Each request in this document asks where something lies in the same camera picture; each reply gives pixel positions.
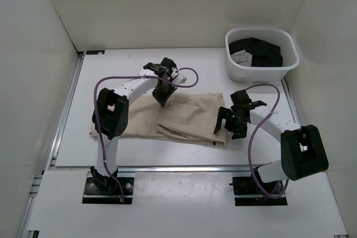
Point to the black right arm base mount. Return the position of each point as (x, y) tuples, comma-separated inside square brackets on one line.
[(247, 193)]

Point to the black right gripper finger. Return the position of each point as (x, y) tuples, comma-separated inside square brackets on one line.
[(222, 114), (239, 133)]

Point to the black label sticker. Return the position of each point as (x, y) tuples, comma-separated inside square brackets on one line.
[(95, 52)]

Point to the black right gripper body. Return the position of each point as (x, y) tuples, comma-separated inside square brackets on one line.
[(234, 121)]

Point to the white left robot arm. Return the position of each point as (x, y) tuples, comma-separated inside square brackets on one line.
[(112, 97)]

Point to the black trousers in basket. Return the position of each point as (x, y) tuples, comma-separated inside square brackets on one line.
[(253, 52)]

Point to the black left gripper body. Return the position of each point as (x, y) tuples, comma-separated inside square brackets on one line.
[(160, 92)]

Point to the white plastic basket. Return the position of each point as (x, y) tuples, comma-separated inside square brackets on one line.
[(275, 36)]

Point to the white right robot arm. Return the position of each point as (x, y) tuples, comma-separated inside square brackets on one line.
[(301, 148)]

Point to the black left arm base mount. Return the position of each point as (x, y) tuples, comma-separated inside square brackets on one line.
[(94, 195)]

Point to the aluminium front rail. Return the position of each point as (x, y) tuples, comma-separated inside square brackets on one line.
[(211, 168)]

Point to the beige trousers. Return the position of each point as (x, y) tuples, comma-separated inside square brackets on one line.
[(185, 118)]

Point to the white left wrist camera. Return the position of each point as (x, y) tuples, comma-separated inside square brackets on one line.
[(177, 78)]

